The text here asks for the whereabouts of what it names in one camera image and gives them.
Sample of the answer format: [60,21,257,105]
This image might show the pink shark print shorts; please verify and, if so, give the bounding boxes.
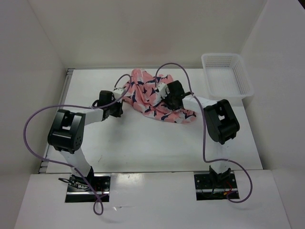
[123,69,196,124]

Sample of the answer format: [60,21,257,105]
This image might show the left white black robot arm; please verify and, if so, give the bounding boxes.
[48,88,125,191]

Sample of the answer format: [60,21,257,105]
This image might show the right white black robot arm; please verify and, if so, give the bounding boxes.
[157,81,240,187]

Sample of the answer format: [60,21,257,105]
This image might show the white plastic mesh basket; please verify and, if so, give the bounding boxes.
[201,53,254,100]

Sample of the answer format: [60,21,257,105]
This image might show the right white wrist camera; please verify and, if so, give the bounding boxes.
[155,83,170,100]

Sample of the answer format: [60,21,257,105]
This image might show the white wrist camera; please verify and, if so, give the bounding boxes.
[155,83,170,100]
[112,88,125,100]

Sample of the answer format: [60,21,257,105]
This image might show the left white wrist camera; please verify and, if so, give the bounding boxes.
[112,88,125,100]

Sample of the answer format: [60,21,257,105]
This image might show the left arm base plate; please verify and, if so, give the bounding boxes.
[59,174,111,203]

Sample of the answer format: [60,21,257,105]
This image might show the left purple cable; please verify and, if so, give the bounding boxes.
[23,74,133,215]

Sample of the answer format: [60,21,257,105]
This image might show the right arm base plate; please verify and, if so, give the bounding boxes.
[193,171,239,201]

